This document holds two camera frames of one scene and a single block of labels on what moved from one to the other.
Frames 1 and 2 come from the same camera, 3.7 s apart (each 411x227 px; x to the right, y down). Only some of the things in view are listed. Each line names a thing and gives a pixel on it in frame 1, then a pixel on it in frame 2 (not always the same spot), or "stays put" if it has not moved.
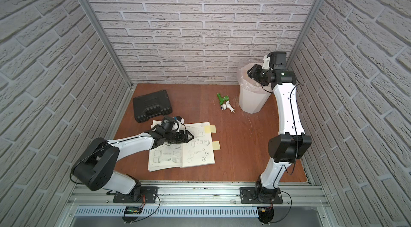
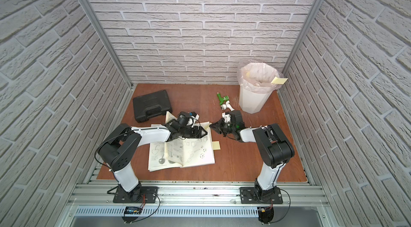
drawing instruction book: [198, 151] stays put
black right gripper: [257, 69] to [219, 124]
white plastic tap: [227, 105] stays put
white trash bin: [251, 101] stays put
